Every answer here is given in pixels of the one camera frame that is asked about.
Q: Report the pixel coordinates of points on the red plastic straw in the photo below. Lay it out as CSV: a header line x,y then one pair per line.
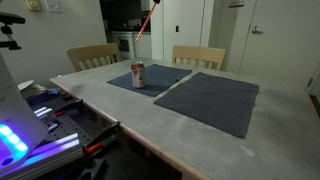
x,y
145,22

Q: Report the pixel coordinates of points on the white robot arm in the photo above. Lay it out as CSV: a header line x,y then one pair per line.
x,y
16,110

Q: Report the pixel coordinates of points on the red and silver soda can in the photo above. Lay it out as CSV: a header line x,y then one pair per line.
x,y
138,76

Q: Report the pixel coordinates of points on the tall white closet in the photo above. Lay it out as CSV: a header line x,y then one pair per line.
x,y
188,23

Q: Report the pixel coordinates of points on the white kitchen counter cabinet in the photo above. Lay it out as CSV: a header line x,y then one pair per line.
x,y
143,46

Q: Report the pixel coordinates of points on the white kitchen oven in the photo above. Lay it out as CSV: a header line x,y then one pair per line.
x,y
123,46

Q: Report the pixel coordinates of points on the light wooden slatted chair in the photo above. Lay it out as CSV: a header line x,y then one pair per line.
x,y
93,51
200,53

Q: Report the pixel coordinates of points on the dark blue cloth placemat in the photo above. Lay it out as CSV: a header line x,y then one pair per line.
x,y
160,78
213,103

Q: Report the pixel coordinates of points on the white room door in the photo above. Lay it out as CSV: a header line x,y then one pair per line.
x,y
283,43

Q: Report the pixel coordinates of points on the small blue object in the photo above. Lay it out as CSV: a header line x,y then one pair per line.
x,y
54,91

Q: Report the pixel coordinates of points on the stack of white papers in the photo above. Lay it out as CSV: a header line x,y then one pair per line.
x,y
31,89

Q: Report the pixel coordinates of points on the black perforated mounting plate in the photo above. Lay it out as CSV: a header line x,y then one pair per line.
x,y
66,130

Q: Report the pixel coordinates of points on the beige wall control plate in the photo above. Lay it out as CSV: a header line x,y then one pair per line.
x,y
33,4

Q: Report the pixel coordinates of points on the black camera on stand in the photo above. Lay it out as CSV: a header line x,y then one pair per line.
x,y
8,20

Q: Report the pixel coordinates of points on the aluminium extrusion rail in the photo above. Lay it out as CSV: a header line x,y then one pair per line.
x,y
50,155

